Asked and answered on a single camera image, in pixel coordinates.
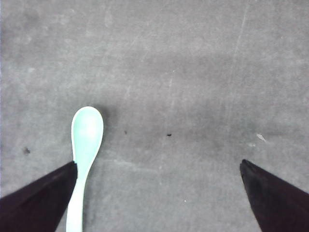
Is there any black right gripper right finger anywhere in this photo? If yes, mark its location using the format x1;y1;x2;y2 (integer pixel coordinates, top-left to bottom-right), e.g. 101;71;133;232
239;159;309;232

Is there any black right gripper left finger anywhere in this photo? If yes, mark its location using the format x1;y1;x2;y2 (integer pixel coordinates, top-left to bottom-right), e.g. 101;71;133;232
0;161;78;232

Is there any mint green plastic spoon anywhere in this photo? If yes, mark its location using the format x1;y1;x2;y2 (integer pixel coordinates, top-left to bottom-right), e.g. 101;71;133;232
66;106;104;232

